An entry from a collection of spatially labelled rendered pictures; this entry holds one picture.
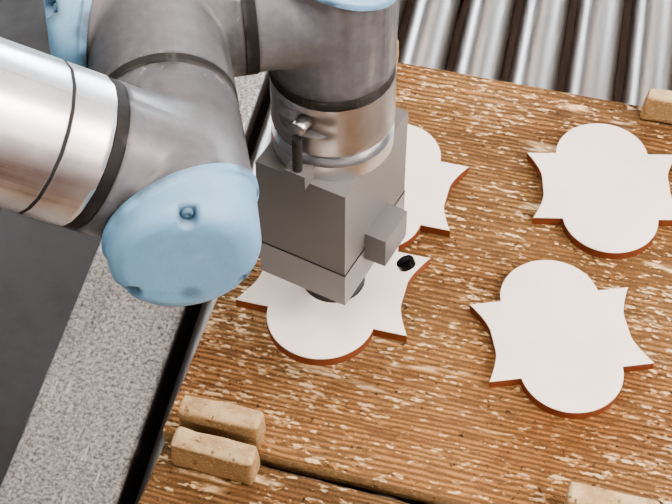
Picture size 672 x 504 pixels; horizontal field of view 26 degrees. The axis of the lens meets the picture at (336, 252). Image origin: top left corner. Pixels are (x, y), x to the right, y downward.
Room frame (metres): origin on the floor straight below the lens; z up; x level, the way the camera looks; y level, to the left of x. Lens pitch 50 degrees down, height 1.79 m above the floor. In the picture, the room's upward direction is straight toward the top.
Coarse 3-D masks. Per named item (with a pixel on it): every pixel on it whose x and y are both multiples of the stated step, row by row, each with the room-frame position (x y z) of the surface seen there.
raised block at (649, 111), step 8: (648, 96) 0.86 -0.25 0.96; (656, 96) 0.86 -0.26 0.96; (664, 96) 0.86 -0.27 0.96; (648, 104) 0.86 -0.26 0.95; (656, 104) 0.86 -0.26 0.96; (664, 104) 0.86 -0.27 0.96; (648, 112) 0.86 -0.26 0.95; (656, 112) 0.86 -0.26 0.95; (664, 112) 0.86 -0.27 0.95; (656, 120) 0.86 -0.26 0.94; (664, 120) 0.86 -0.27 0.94
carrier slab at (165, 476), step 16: (160, 464) 0.53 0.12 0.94; (160, 480) 0.52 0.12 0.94; (176, 480) 0.52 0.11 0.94; (192, 480) 0.52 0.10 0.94; (208, 480) 0.52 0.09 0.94; (224, 480) 0.52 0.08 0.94; (256, 480) 0.52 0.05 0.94; (272, 480) 0.52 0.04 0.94; (288, 480) 0.52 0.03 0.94; (304, 480) 0.52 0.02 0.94; (144, 496) 0.50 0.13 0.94; (160, 496) 0.50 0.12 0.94; (176, 496) 0.50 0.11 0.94; (192, 496) 0.50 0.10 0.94; (208, 496) 0.50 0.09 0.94; (224, 496) 0.50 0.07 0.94; (240, 496) 0.50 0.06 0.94; (256, 496) 0.50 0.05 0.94; (272, 496) 0.50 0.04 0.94; (288, 496) 0.50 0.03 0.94; (304, 496) 0.50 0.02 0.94; (320, 496) 0.50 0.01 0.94; (336, 496) 0.50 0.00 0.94; (352, 496) 0.50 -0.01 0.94; (368, 496) 0.50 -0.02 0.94
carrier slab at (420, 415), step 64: (448, 128) 0.85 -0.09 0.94; (512, 128) 0.85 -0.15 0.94; (640, 128) 0.85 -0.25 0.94; (512, 192) 0.78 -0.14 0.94; (448, 256) 0.71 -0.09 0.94; (512, 256) 0.71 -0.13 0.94; (576, 256) 0.71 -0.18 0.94; (640, 256) 0.71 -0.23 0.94; (256, 320) 0.65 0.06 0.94; (448, 320) 0.65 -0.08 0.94; (640, 320) 0.65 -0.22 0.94; (192, 384) 0.60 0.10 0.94; (256, 384) 0.60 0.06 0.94; (320, 384) 0.60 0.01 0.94; (384, 384) 0.60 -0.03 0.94; (448, 384) 0.60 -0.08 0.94; (640, 384) 0.60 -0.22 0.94; (320, 448) 0.54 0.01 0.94; (384, 448) 0.54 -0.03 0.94; (448, 448) 0.54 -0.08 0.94; (512, 448) 0.54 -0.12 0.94; (576, 448) 0.54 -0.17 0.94; (640, 448) 0.54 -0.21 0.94
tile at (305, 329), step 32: (416, 256) 0.65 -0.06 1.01; (256, 288) 0.62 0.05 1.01; (288, 288) 0.62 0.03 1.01; (384, 288) 0.62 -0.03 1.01; (288, 320) 0.60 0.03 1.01; (320, 320) 0.60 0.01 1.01; (352, 320) 0.60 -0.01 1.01; (384, 320) 0.60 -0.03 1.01; (288, 352) 0.57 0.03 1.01; (320, 352) 0.57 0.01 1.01; (352, 352) 0.57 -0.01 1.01
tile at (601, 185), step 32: (576, 128) 0.84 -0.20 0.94; (608, 128) 0.84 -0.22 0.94; (544, 160) 0.81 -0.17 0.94; (576, 160) 0.81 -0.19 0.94; (608, 160) 0.81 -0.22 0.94; (640, 160) 0.81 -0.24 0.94; (544, 192) 0.77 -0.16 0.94; (576, 192) 0.77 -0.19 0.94; (608, 192) 0.77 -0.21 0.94; (640, 192) 0.77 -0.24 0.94; (576, 224) 0.74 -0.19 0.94; (608, 224) 0.74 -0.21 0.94; (640, 224) 0.74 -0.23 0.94; (608, 256) 0.71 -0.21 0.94
